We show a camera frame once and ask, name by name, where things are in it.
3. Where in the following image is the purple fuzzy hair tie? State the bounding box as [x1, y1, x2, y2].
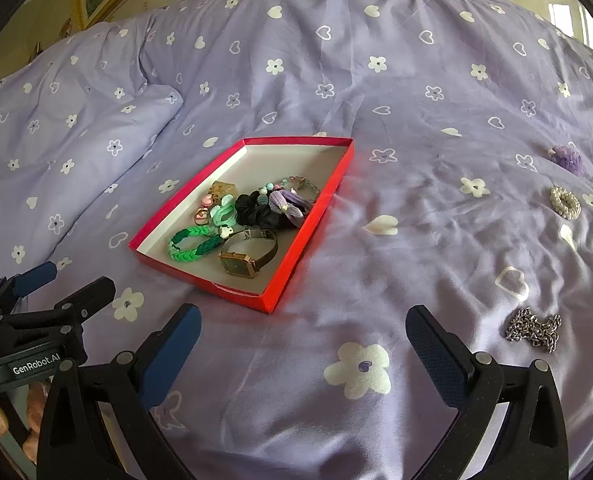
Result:
[549, 144, 585, 176]

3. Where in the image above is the amber hair claw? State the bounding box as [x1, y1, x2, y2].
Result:
[209, 179, 240, 199]

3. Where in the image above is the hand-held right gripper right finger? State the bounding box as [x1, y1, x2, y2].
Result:
[405, 305, 570, 480]

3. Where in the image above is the pastel bead bracelet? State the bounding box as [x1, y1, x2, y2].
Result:
[279, 175, 320, 196]

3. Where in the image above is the red cardboard box tray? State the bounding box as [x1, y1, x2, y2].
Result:
[129, 136, 355, 314]

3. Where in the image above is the white pearl scrunchie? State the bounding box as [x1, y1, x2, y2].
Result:
[549, 186, 582, 220]

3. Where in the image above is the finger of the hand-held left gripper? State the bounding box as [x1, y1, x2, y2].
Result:
[0, 261, 58, 317]
[11, 276, 117, 333]

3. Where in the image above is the light green hair tie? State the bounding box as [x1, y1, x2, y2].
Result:
[210, 195, 238, 228]

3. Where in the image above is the purple floral bed sheet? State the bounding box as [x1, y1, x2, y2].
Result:
[0, 0, 593, 480]

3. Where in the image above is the black scrunchie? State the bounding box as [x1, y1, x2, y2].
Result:
[235, 192, 284, 227]

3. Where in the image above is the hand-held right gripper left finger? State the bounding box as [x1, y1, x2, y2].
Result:
[36, 304, 203, 480]

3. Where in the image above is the purple hair bow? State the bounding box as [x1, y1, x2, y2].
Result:
[269, 188, 317, 229]

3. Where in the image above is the gold wrist watch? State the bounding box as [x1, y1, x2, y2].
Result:
[220, 227, 279, 278]

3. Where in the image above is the lavender pillow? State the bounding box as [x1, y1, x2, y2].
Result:
[0, 22, 185, 281]

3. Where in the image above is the silver chain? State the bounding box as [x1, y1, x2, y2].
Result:
[505, 307, 562, 355]

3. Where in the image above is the bright window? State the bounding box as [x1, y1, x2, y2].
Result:
[547, 2, 593, 61]

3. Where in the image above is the green braided bracelet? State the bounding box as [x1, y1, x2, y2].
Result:
[168, 226, 224, 265]

